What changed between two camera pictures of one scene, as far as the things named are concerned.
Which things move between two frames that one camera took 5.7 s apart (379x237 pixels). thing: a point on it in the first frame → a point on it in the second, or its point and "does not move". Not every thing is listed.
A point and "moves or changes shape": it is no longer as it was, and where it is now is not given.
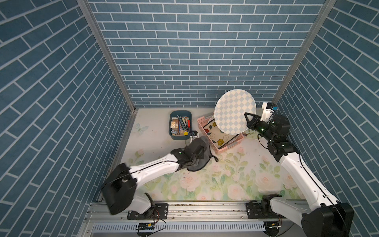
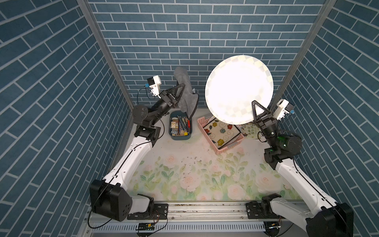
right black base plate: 254,211 does not move
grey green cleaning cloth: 202,162 → 188,99
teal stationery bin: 180,124 does not move
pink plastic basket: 202,121 does not move
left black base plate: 158,211 does not move
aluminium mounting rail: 97,213 does not move
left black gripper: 202,153 → 166,98
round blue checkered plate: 229,114 moves or changes shape
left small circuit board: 146,226 does not move
